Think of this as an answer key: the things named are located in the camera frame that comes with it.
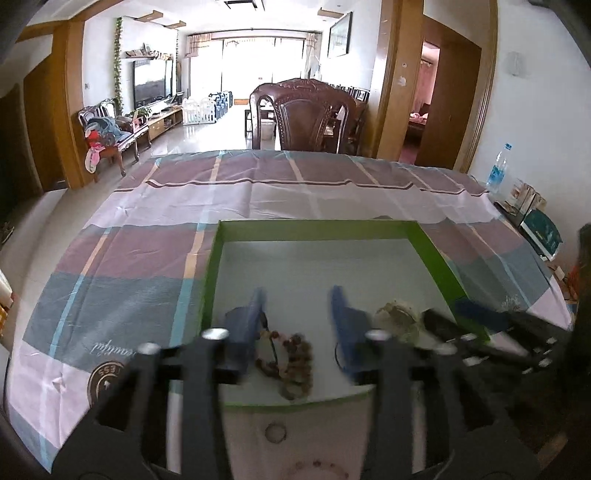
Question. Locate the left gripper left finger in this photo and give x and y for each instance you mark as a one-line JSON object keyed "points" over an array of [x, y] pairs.
{"points": [[243, 325]]}

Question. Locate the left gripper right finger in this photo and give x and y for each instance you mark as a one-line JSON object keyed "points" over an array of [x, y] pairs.
{"points": [[351, 326]]}

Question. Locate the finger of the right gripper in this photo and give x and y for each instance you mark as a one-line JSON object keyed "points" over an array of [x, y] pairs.
{"points": [[490, 319], [445, 329]]}

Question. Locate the black wrist watch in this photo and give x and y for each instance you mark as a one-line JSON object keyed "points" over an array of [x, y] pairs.
{"points": [[269, 368]]}

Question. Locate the green cardboard box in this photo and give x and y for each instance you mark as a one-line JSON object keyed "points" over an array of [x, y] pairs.
{"points": [[295, 264]]}

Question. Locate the green white book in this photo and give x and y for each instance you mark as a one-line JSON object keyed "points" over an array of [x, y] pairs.
{"points": [[542, 233]]}

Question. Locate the small round bangle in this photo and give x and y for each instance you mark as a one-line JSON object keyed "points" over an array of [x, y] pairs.
{"points": [[276, 432]]}

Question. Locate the plaid bed sheet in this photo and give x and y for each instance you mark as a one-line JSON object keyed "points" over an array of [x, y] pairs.
{"points": [[135, 272]]}

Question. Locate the plastic water bottle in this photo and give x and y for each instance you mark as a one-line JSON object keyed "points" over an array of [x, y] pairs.
{"points": [[499, 168]]}

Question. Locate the wooden tv cabinet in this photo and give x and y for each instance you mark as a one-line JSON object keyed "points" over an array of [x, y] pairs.
{"points": [[164, 121]]}

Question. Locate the dark carved wooden chair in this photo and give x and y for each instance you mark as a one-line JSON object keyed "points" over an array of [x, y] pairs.
{"points": [[310, 116]]}

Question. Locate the wooden chair with clothes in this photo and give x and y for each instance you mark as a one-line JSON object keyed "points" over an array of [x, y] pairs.
{"points": [[108, 136]]}

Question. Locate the flat screen television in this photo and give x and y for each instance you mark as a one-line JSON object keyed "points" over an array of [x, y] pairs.
{"points": [[152, 81]]}

